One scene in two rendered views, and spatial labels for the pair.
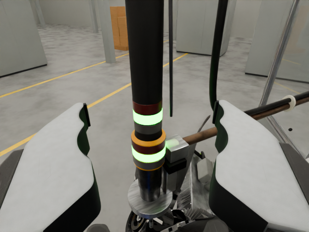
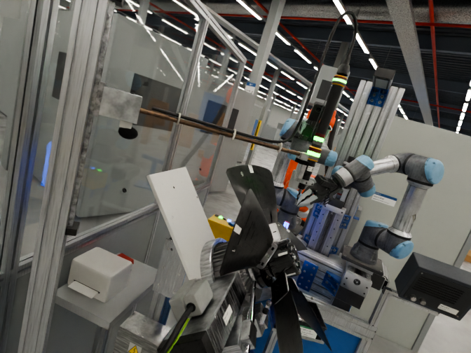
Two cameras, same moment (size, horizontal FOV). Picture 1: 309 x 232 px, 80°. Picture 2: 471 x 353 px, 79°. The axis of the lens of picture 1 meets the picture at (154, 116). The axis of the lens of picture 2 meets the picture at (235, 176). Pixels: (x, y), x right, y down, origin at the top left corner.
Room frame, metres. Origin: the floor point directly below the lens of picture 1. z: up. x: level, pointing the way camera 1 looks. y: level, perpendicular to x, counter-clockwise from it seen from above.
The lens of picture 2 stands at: (1.19, -0.16, 1.60)
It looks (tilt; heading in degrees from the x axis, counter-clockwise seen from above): 11 degrees down; 184
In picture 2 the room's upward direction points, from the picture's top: 17 degrees clockwise
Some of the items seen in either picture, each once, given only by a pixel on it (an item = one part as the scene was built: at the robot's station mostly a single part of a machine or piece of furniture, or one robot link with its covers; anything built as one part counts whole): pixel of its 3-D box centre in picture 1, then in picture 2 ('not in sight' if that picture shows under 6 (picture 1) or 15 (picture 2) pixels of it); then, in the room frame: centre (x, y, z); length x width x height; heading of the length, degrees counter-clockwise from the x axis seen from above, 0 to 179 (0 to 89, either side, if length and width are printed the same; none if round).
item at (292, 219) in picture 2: not in sight; (286, 216); (-0.61, 0.12, 1.09); 0.15 x 0.15 x 0.10
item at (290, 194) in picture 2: not in sight; (291, 199); (-0.61, 0.11, 1.20); 0.13 x 0.12 x 0.14; 91
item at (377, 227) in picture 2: not in sight; (374, 232); (-0.44, 0.59, 1.20); 0.13 x 0.12 x 0.14; 32
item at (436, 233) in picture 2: not in sight; (396, 223); (-1.46, 1.21, 1.10); 1.21 x 0.05 x 2.20; 82
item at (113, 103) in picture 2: not in sight; (118, 104); (0.47, -0.55, 1.54); 0.10 x 0.07 x 0.08; 117
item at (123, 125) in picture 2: not in sight; (128, 129); (0.45, -0.52, 1.48); 0.05 x 0.04 x 0.05; 117
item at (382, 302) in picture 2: not in sight; (380, 307); (-0.09, 0.58, 0.96); 0.03 x 0.03 x 0.20; 82
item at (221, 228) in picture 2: not in sight; (222, 230); (-0.21, -0.23, 1.02); 0.16 x 0.10 x 0.11; 82
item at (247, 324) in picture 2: not in sight; (249, 334); (0.53, -0.05, 1.08); 0.07 x 0.04 x 0.06; 2
